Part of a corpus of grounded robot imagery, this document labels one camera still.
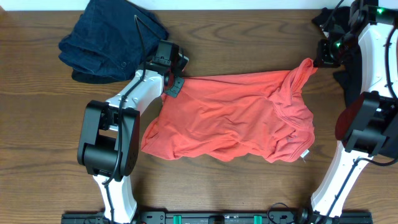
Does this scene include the red printed t-shirt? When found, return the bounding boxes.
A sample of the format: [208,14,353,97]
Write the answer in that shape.
[141,58,316,162]

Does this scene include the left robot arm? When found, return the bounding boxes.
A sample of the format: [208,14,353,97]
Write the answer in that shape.
[62,40,189,223]

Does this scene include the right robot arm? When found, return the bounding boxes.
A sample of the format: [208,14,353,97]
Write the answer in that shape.
[296,1,397,223]

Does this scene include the black garment with white logo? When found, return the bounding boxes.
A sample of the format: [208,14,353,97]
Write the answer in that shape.
[312,6,398,159]

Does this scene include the dark blue folded jeans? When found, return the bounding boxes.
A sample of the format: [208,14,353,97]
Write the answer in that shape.
[58,0,169,84]

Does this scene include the small black cable loop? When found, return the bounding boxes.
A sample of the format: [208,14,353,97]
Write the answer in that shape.
[266,202,297,224]

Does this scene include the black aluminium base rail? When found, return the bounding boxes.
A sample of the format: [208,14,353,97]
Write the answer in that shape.
[60,211,373,224]

